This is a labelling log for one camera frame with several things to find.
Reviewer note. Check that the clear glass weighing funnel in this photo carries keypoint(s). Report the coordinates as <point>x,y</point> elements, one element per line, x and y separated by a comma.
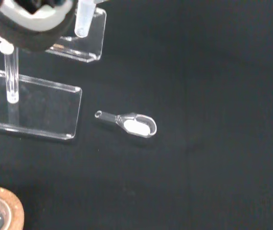
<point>136,127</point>

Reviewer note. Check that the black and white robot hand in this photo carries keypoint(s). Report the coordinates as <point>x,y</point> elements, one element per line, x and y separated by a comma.
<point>31,19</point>

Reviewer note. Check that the black bench cloth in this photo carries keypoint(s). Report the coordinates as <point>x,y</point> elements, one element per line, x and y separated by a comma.
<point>198,119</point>

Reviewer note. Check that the clear acrylic funnel stand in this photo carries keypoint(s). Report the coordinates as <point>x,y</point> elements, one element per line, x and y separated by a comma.
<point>43,107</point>

